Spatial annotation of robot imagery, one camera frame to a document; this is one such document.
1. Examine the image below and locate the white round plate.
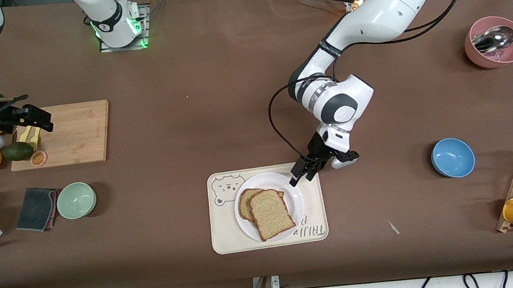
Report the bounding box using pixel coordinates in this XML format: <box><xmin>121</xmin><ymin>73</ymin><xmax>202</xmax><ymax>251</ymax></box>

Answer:
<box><xmin>231</xmin><ymin>168</ymin><xmax>309</xmax><ymax>246</ymax></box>

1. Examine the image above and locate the large square bread slice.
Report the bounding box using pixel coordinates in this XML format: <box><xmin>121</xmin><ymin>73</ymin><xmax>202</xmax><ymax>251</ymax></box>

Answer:
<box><xmin>248</xmin><ymin>186</ymin><xmax>298</xmax><ymax>243</ymax></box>

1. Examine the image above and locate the yellow plastic fork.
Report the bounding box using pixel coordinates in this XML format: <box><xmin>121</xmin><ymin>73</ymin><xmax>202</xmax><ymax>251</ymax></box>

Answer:
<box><xmin>28</xmin><ymin>126</ymin><xmax>44</xmax><ymax>152</ymax></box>

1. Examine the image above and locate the dark green avocado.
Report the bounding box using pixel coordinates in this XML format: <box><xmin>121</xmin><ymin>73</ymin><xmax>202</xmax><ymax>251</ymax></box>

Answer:
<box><xmin>1</xmin><ymin>140</ymin><xmax>36</xmax><ymax>163</ymax></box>

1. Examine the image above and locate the orange slice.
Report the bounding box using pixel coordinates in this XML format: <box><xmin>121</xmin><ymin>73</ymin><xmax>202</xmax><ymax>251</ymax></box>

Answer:
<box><xmin>29</xmin><ymin>150</ymin><xmax>48</xmax><ymax>167</ymax></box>

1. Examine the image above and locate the wooden cutting board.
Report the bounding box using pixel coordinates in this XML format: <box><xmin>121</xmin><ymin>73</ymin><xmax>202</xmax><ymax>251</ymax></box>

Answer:
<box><xmin>5</xmin><ymin>100</ymin><xmax>115</xmax><ymax>172</ymax></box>

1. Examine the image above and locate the round-topped bread slice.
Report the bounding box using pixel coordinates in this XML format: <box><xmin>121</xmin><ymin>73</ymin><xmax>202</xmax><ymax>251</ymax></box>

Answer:
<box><xmin>236</xmin><ymin>187</ymin><xmax>267</xmax><ymax>224</ymax></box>

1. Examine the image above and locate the grey and pink folded cloth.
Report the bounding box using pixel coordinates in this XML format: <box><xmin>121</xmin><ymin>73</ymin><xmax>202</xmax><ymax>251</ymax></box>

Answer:
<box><xmin>12</xmin><ymin>185</ymin><xmax>64</xmax><ymax>234</ymax></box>

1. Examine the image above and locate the pale green bowl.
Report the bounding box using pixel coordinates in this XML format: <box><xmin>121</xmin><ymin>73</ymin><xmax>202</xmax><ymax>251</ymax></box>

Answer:
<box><xmin>55</xmin><ymin>181</ymin><xmax>99</xmax><ymax>221</ymax></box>

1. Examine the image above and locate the cream tray with bear print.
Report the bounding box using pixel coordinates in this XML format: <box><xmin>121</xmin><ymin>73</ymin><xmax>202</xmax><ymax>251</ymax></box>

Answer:
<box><xmin>205</xmin><ymin>159</ymin><xmax>331</xmax><ymax>256</ymax></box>

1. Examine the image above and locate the blue bowl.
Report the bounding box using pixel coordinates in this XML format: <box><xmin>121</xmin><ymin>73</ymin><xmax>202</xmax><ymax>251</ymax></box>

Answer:
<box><xmin>429</xmin><ymin>136</ymin><xmax>477</xmax><ymax>180</ymax></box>

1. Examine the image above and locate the pink bowl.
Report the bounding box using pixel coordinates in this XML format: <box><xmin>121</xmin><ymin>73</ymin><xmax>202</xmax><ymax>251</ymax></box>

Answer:
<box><xmin>462</xmin><ymin>14</ymin><xmax>513</xmax><ymax>71</ymax></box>

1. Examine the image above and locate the large metal spoon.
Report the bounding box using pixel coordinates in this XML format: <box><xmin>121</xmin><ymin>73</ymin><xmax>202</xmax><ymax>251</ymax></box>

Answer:
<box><xmin>471</xmin><ymin>22</ymin><xmax>513</xmax><ymax>54</ymax></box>

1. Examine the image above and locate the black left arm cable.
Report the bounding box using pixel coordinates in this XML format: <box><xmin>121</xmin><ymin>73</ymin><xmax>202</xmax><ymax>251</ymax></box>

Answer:
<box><xmin>257</xmin><ymin>0</ymin><xmax>495</xmax><ymax>162</ymax></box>

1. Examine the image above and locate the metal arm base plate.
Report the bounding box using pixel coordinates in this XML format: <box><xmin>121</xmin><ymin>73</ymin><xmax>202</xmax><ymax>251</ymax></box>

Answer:
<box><xmin>96</xmin><ymin>3</ymin><xmax>153</xmax><ymax>54</ymax></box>

